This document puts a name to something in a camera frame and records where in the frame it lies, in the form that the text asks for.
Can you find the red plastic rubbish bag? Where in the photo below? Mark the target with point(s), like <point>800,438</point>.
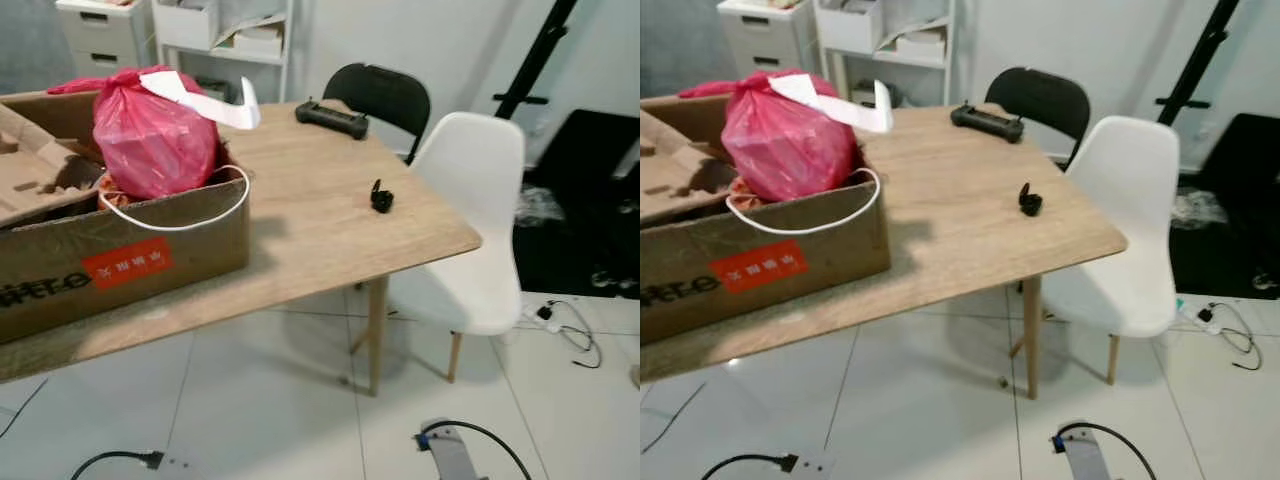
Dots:
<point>150,140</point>
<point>785,145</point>

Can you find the light wooden table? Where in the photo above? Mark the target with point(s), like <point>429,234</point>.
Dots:
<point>980,230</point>
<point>330,220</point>

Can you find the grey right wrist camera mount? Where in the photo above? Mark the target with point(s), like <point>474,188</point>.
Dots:
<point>450,455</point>
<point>1085,455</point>

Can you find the brown cardboard box red label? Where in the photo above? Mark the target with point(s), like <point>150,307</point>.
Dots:
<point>830,250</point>
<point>180,250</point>

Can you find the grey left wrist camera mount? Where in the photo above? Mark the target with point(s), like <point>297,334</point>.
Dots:
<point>815,470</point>
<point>180,470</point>

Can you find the clear crumpled plastic bag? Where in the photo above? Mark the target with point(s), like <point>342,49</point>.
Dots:
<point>540,205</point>
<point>1198,207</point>

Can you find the white paper strip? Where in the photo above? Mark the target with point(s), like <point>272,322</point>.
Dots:
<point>215,108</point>
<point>850,110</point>

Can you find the black floor mat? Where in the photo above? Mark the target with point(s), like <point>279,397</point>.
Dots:
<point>1240,200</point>
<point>590,200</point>

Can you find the white shell chair wooden legs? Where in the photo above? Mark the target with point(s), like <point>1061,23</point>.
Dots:
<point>470,200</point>
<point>1125,200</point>

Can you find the white shelf unit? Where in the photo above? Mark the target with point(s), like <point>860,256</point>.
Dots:
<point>250,58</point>
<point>915,60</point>

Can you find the white flat box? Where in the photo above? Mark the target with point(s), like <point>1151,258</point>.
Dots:
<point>922,45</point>
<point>260,42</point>

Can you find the black stand pole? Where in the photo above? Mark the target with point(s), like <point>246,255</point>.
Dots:
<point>1212,40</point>
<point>547,40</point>

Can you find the white storage bin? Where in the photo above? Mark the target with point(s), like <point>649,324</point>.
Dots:
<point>848,25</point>
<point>185,22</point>

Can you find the small black clip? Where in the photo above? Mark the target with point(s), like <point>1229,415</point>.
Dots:
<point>381,198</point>
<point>1030,202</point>

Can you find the brown moulded pulp insert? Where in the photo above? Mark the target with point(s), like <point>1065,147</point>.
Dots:
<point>675,165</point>
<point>40,165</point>

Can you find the white drawer cabinet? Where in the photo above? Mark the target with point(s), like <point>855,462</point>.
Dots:
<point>765,35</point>
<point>100,35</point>

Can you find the black chair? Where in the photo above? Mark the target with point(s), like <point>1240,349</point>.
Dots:
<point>1040,100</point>
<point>380,95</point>

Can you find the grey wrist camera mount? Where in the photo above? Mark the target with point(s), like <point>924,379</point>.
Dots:
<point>1085,455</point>
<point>180,470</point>
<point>450,455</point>
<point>815,470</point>

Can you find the black handheld controller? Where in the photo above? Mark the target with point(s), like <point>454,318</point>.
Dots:
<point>987,122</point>
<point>332,117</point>

